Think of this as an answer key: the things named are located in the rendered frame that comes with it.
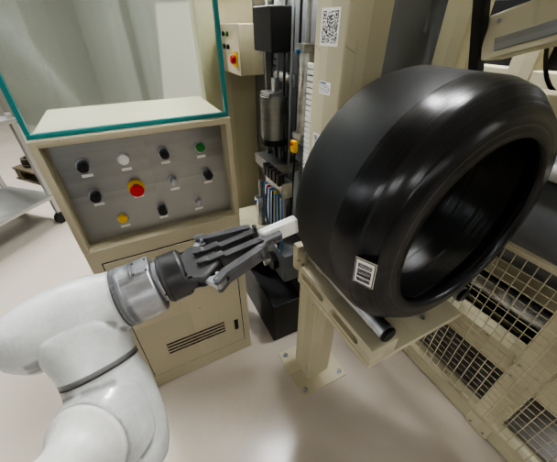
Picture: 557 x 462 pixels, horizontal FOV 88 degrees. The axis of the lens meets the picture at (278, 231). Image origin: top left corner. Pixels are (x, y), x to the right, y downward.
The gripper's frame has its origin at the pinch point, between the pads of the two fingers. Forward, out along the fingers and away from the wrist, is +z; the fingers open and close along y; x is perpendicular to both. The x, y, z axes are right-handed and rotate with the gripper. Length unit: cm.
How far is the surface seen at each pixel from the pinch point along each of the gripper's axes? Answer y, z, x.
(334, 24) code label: 31, 34, -24
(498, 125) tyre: -11.0, 34.3, -11.8
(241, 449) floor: 12, -29, 120
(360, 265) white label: -8.9, 10.9, 7.3
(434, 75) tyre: 2.9, 35.4, -16.7
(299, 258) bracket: 23.3, 14.6, 34.7
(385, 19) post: 26, 45, -24
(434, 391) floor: -9, 66, 133
